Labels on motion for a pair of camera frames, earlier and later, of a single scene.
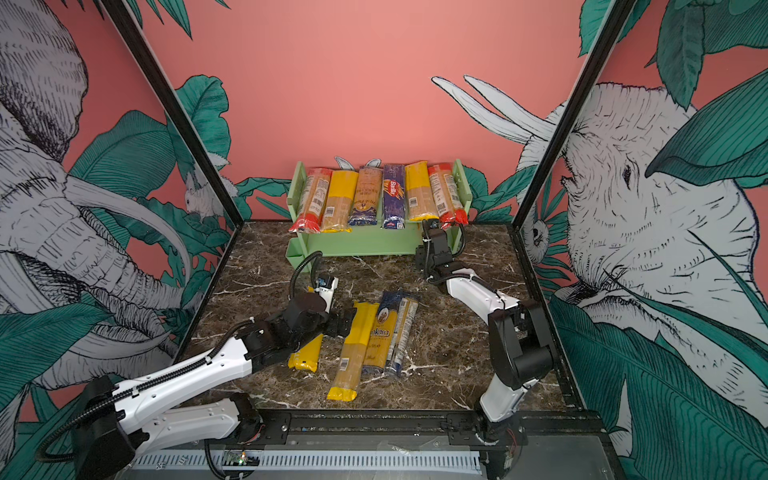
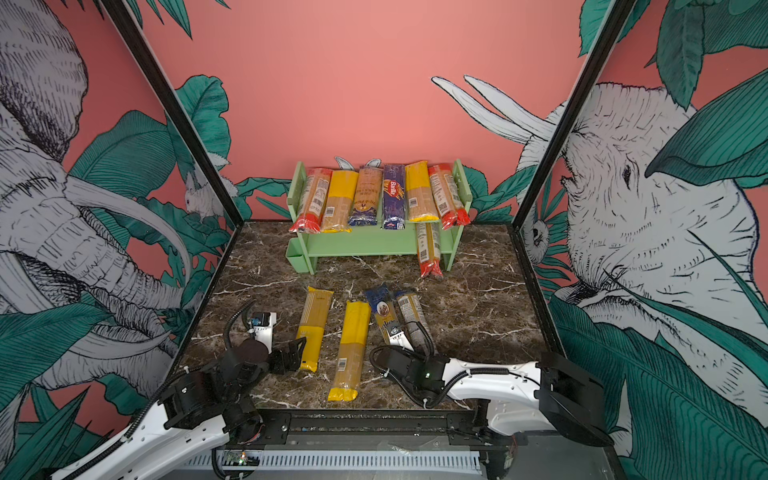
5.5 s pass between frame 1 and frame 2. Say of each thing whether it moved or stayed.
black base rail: stayed
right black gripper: moved
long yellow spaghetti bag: stayed
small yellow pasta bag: stayed
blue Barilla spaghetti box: stayed
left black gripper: moved
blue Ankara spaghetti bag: moved
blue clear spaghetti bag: moved
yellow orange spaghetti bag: stayed
